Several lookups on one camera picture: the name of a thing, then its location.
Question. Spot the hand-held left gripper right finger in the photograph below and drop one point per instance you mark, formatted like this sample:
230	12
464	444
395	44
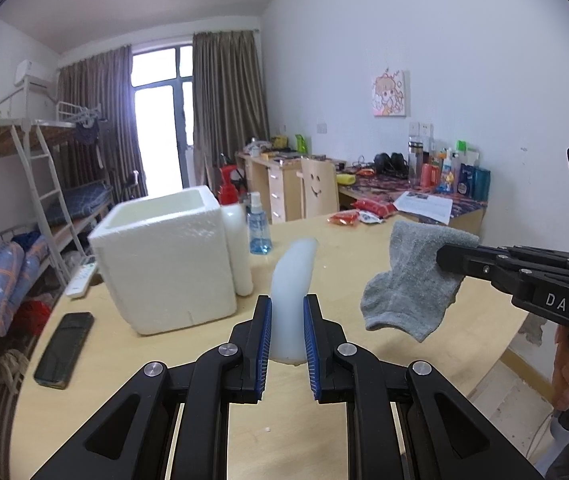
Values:
310	345

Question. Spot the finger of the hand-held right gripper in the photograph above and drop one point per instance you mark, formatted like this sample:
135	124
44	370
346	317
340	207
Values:
499	272
464	254

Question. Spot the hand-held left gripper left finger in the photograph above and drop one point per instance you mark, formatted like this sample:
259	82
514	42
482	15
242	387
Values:
264	340

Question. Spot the grey sock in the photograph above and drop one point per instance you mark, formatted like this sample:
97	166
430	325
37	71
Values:
409	280

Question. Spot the white foam box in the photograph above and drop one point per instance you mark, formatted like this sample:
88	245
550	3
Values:
164	270

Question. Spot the person's right hand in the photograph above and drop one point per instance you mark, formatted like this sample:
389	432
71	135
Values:
560	365

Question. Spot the printed paper sheet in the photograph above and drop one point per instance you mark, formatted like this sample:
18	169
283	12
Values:
424	205

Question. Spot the cluster of toiletry bottles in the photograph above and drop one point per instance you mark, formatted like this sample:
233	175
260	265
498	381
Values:
464	180

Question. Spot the white plastic bottle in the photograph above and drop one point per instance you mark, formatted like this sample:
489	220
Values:
239	250

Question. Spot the large red snack packet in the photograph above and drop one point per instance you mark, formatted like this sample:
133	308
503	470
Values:
377	207

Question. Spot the white snack packet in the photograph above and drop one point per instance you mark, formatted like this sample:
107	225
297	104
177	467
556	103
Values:
369	217

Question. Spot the patterned desk mat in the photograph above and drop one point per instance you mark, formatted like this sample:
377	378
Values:
379	192

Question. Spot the clear spray bottle blue liquid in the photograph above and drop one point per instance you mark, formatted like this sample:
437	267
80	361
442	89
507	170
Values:
259	235

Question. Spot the steel thermos bottle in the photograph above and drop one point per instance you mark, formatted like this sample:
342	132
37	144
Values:
415	160

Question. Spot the black headphones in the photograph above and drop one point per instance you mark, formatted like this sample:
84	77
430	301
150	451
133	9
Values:
389	162

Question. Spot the small red wrapped snack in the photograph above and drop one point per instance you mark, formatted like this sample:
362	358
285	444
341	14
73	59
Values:
343	219

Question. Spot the yellow pouch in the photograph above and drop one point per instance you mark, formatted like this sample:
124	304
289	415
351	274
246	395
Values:
347	179

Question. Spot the red spray bottle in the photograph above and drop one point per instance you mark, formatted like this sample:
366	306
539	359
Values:
227	192

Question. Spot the wooden desk with drawers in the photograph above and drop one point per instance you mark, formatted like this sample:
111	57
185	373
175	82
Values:
277	185

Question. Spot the wooden chair with smiley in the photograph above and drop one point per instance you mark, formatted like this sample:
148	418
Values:
317	185

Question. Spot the white remote control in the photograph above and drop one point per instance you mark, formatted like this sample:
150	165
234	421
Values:
82	280

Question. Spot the green bag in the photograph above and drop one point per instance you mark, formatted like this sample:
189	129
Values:
302	144

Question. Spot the black phone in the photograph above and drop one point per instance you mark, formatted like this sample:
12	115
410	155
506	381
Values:
62	350

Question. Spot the glass balcony door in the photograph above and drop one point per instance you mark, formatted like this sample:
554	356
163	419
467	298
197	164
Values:
159	135

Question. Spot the blue checked mattress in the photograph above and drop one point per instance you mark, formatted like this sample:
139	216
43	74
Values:
79	200

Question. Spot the red cloth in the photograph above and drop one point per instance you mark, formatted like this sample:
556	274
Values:
32	315

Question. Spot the brown curtain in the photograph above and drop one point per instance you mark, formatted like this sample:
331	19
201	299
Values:
229	100
99	110

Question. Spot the dark hanging clothes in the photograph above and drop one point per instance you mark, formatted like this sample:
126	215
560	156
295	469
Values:
87	132

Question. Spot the white bed ladder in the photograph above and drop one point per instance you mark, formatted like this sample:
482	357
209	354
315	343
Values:
44	160

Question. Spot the white air conditioner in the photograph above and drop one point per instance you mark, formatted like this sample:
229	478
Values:
34	71

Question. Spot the white wall socket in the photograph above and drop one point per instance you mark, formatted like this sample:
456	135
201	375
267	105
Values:
421	128

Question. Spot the pink cartoon wall poster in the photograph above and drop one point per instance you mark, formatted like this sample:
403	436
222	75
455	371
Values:
389	92

